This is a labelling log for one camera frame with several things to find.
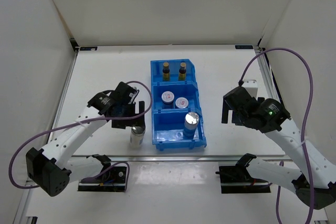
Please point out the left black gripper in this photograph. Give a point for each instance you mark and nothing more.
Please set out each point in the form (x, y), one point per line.
(119, 124)

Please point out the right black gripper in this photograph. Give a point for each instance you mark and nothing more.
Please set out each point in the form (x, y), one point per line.
(226, 108)

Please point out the silver-lid white jar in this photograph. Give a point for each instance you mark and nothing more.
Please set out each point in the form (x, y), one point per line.
(137, 136)
(190, 124)

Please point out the red-label lid jar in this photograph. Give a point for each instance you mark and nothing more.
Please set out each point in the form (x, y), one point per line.
(181, 103)
(168, 98)

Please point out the brown bottle yellow label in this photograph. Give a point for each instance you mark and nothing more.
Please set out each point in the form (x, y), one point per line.
(166, 72)
(182, 72)

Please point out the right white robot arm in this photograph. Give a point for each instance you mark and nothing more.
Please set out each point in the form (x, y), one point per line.
(314, 174)

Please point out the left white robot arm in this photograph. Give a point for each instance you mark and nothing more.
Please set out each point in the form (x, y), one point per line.
(52, 168)

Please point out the blue three-compartment plastic bin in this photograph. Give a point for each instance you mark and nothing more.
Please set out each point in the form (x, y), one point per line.
(168, 124)

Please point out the right blue corner label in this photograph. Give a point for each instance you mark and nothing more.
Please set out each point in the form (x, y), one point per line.
(244, 47)

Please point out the blue corner label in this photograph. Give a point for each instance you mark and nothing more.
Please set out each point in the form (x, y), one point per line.
(88, 48)
(244, 47)

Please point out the left blue corner label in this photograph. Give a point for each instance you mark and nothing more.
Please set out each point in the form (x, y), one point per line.
(88, 48)

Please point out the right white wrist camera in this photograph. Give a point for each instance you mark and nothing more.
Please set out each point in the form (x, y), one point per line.
(251, 87)

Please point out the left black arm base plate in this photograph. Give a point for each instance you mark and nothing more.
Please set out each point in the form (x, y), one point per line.
(114, 180)

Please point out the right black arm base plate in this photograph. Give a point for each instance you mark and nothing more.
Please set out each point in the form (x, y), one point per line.
(234, 181)

